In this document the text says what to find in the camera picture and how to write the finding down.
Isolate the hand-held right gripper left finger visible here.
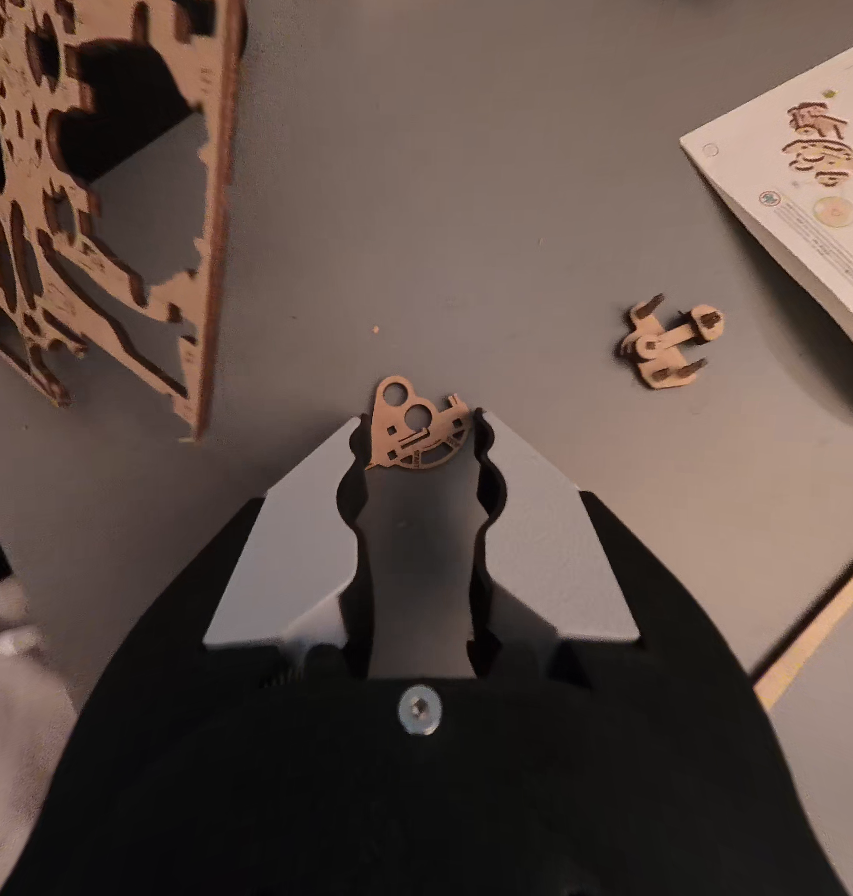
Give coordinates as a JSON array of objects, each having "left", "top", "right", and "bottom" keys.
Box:
[{"left": 203, "top": 416, "right": 373, "bottom": 678}]

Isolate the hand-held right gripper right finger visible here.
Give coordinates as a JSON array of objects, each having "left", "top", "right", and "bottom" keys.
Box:
[{"left": 467, "top": 408, "right": 642, "bottom": 679}]

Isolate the wooden car-shaped piece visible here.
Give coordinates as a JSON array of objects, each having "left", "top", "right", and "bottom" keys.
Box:
[{"left": 365, "top": 376, "right": 473, "bottom": 471}]

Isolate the large wooden parts sheet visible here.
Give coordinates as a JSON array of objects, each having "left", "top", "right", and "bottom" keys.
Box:
[{"left": 0, "top": 0, "right": 249, "bottom": 442}]

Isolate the small wooden pegged assembly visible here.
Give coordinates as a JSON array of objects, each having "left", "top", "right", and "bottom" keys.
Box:
[{"left": 619, "top": 294, "right": 726, "bottom": 389}]

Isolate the white instruction booklet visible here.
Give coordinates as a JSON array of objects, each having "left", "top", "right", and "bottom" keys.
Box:
[{"left": 680, "top": 35, "right": 853, "bottom": 375}]

